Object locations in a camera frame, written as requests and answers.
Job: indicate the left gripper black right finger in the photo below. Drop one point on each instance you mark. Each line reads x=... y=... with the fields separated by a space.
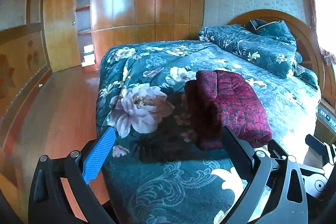
x=287 y=202

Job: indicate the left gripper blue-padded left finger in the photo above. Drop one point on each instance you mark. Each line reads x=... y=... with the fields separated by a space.
x=48 y=202

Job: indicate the red black quilted garment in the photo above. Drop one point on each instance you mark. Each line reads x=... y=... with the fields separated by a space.
x=218 y=99

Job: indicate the bedside control panel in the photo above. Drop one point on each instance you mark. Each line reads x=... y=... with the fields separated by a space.
x=326 y=116

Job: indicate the teal floral bed cover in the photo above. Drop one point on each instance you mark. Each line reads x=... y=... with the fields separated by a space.
x=155 y=173

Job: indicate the wooden arched headboard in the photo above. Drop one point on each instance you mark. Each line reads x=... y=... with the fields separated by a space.
x=307 y=46

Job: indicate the folded teal floral quilt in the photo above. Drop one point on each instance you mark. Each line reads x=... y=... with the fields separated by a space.
x=277 y=57

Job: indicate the teal pillow with trim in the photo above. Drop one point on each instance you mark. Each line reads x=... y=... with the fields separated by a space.
x=277 y=30

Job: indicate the wooden door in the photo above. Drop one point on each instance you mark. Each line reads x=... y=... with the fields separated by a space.
x=60 y=34

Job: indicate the open wooden shelf unit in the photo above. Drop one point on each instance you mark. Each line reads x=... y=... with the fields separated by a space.
x=84 y=32

